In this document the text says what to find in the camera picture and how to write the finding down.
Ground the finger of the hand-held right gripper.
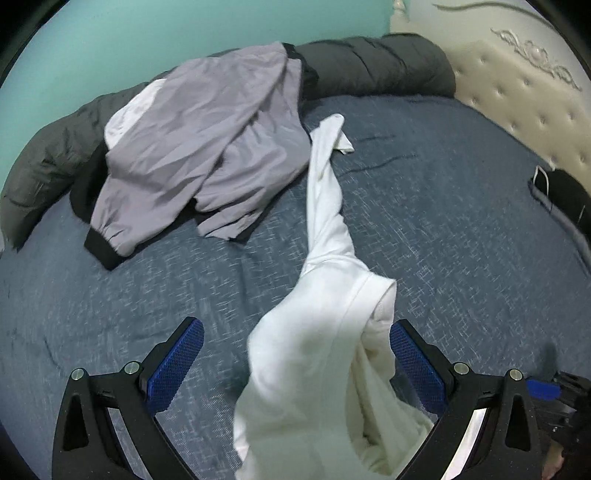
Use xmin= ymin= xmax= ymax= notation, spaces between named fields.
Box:
xmin=526 ymin=378 xmax=561 ymax=402

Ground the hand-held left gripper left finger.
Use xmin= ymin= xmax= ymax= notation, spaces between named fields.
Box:
xmin=53 ymin=316 xmax=205 ymax=480

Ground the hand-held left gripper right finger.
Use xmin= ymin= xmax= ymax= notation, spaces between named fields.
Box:
xmin=389 ymin=318 xmax=543 ymax=480

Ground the white long-sleeve shirt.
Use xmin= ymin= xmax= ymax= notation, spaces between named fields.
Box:
xmin=233 ymin=113 xmax=437 ymax=480

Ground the grey jacket with black cuffs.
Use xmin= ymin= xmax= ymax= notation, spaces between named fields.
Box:
xmin=84 ymin=41 xmax=310 ymax=271

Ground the dark grey puffer duvet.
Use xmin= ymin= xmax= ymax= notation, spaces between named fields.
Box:
xmin=0 ymin=34 xmax=458 ymax=252

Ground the cream tufted headboard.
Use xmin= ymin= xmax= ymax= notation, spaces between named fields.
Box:
xmin=390 ymin=0 xmax=591 ymax=208

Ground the black garment with white cord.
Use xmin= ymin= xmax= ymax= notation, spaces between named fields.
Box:
xmin=527 ymin=165 xmax=591 ymax=241

